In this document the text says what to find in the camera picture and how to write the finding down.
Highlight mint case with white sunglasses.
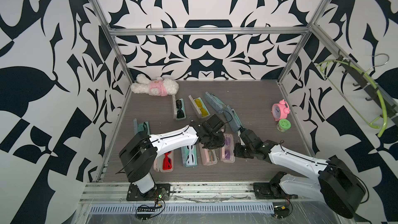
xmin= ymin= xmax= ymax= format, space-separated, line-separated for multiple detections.
xmin=181 ymin=145 xmax=198 ymax=168

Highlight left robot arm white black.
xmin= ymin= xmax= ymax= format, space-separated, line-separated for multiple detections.
xmin=117 ymin=117 xmax=225 ymax=194

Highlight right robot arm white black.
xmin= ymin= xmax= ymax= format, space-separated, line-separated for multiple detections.
xmin=234 ymin=129 xmax=368 ymax=219

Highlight purple glasses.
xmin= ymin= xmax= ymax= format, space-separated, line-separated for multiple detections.
xmin=224 ymin=136 xmax=234 ymax=161

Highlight yellow glasses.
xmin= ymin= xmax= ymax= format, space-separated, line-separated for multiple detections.
xmin=194 ymin=97 xmax=209 ymax=118

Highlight beige case with yellow glasses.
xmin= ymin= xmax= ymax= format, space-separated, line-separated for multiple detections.
xmin=188 ymin=95 xmax=210 ymax=119

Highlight grey case far open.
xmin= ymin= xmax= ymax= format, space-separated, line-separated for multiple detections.
xmin=205 ymin=92 xmax=227 ymax=113

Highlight grey case with black sunglasses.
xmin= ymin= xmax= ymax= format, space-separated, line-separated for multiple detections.
xmin=172 ymin=95 xmax=187 ymax=120

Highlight pink case with red glasses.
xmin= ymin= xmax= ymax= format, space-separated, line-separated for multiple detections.
xmin=153 ymin=151 xmax=174 ymax=173

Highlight grey-green case far left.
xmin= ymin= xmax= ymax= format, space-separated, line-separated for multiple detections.
xmin=133 ymin=118 xmax=150 ymax=135

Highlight white sunglasses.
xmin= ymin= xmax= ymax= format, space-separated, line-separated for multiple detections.
xmin=186 ymin=145 xmax=197 ymax=167

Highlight green lidded jar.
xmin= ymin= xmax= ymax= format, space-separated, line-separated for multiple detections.
xmin=276 ymin=119 xmax=291 ymax=132

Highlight black sunglasses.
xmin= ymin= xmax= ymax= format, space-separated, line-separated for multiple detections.
xmin=176 ymin=100 xmax=185 ymax=119

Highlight pink alarm clock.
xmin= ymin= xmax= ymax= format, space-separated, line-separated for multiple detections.
xmin=271 ymin=100 xmax=290 ymax=121

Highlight red sunglasses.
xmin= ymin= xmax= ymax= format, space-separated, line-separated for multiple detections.
xmin=162 ymin=151 xmax=173 ymax=171

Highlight white plush toy pink outfit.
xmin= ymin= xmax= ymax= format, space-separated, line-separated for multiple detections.
xmin=131 ymin=74 xmax=179 ymax=96

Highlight green clothes hanger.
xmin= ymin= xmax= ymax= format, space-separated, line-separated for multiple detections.
xmin=316 ymin=55 xmax=388 ymax=138

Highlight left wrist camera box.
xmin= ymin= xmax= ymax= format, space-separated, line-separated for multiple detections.
xmin=202 ymin=114 xmax=225 ymax=133

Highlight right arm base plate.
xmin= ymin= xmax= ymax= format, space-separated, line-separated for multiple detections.
xmin=253 ymin=172 xmax=291 ymax=200

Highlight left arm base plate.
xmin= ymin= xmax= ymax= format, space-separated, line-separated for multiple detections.
xmin=126 ymin=184 xmax=171 ymax=202

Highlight white slotted cable duct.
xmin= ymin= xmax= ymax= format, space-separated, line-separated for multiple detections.
xmin=89 ymin=202 xmax=274 ymax=214

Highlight aluminium front rail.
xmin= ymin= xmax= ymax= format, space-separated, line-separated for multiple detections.
xmin=79 ymin=181 xmax=315 ymax=205

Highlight black wall hook rail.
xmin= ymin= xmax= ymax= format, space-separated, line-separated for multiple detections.
xmin=337 ymin=49 xmax=398 ymax=121

